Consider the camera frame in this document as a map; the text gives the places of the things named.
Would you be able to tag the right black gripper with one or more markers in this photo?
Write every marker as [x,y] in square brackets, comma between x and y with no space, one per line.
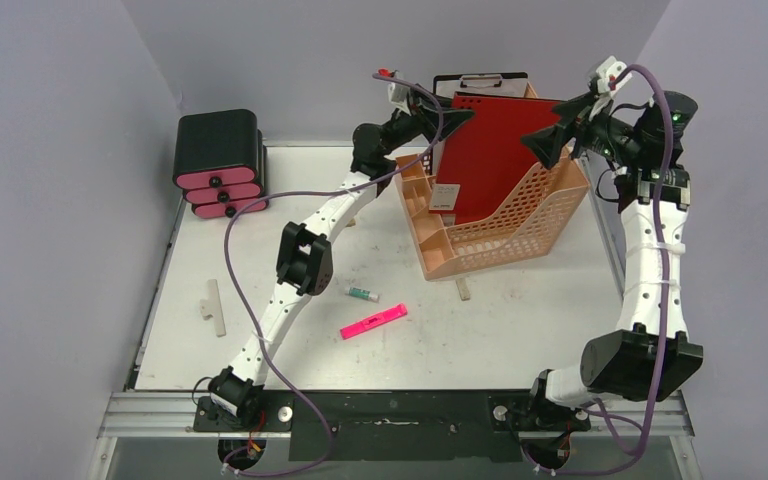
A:
[579,120]

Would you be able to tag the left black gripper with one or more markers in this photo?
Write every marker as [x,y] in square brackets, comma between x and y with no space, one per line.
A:
[434,117]

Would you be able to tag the thick red binder folder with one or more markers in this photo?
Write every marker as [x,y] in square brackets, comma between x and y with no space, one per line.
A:
[484,159]

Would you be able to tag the black clipboard with paper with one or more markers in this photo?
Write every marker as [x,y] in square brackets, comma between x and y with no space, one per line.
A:
[506,84]

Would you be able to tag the orange plastic file organizer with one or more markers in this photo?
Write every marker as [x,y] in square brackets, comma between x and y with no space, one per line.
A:
[526,225]

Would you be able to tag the black pink drawer unit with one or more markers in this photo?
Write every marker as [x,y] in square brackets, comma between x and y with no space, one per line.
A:
[219,162]

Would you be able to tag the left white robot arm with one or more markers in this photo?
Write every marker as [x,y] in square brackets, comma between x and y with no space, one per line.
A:
[304,264]

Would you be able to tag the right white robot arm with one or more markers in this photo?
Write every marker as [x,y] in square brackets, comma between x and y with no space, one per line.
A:
[649,355]

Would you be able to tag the small beige eraser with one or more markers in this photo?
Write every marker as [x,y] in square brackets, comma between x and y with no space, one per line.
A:
[463,289]

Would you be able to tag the green white glue stick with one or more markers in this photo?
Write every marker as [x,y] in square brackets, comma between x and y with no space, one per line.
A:
[362,294]

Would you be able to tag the pink highlighter marker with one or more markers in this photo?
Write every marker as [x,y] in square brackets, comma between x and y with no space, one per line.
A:
[374,321]

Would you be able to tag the white plastic ruler piece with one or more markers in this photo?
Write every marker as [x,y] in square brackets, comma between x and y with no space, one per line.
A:
[211,308]

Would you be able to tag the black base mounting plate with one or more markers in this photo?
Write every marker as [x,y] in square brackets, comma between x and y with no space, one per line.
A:
[419,425]

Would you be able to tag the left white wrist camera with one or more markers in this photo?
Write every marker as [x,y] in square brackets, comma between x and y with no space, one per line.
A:
[401,94]

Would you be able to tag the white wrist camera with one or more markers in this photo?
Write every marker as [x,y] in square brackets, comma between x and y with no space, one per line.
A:
[604,81]
[401,94]

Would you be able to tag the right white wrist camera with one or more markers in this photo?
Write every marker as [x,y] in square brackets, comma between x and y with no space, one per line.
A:
[604,81]

